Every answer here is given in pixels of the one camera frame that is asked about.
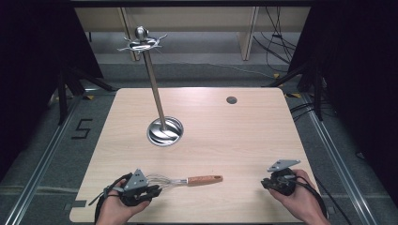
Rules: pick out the metal floor rail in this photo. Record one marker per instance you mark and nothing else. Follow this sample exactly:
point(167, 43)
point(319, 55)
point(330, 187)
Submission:
point(341, 162)
point(40, 165)

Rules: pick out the black curtain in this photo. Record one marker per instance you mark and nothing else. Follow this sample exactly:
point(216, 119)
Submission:
point(28, 62)
point(359, 78)

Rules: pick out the grey table grommet hole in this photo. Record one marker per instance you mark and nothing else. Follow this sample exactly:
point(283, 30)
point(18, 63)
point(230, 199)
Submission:
point(231, 100)

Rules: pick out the light wooden bench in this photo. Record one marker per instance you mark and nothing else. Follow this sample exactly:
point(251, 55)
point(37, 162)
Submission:
point(187, 18)

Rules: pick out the black tripod stand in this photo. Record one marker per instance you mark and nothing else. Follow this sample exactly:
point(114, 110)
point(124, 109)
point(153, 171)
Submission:
point(317, 90)
point(64, 93)

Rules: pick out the person's left hand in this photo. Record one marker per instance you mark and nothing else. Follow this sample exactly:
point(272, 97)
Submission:
point(114, 209)

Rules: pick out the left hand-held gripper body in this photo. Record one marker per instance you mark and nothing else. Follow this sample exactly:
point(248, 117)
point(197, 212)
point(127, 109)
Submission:
point(135, 182)

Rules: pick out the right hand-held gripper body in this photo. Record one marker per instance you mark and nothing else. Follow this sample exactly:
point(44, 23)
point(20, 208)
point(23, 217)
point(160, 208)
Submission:
point(283, 182)

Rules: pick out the metal utensil stand with hooks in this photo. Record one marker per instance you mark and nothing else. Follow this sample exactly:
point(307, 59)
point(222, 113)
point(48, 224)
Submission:
point(159, 106)

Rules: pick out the person's right hand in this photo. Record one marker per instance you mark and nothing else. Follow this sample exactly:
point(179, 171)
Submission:
point(302, 197)

